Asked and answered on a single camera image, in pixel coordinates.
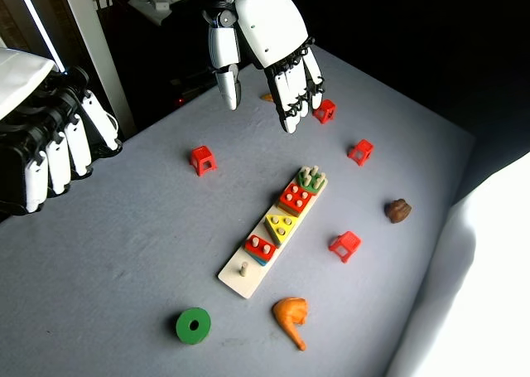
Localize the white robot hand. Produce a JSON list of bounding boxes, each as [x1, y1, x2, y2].
[[201, 0, 326, 134], [0, 47, 123, 225]]

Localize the round colour rings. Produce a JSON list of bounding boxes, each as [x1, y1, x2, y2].
[[175, 307, 212, 346]]

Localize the green cross block stack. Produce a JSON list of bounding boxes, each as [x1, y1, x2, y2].
[[296, 165, 328, 195]]

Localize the yellow triangle block stack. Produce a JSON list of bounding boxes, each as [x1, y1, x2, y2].
[[263, 213, 298, 248]]

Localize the red oblong block stack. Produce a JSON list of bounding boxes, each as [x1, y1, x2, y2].
[[243, 234, 277, 267]]

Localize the wooden peg board base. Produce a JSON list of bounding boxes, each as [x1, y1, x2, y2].
[[217, 167, 330, 300]]

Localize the red toy stool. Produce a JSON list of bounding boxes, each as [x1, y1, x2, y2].
[[312, 99, 337, 125], [346, 138, 375, 167], [328, 230, 363, 264], [189, 145, 219, 177]]

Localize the grey table cloth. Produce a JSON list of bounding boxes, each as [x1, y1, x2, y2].
[[0, 44, 477, 377]]

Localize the white light strip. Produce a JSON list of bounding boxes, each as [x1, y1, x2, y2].
[[14, 0, 67, 75]]

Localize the brown toy lump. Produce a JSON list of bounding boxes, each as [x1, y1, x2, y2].
[[383, 198, 413, 225]]

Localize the orange toy chicken leg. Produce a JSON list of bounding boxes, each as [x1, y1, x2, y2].
[[272, 297, 310, 352]]

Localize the white fabric backdrop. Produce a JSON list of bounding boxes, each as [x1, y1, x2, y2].
[[384, 151, 530, 377]]

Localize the white upright post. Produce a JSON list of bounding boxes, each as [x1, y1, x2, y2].
[[57, 0, 137, 140]]

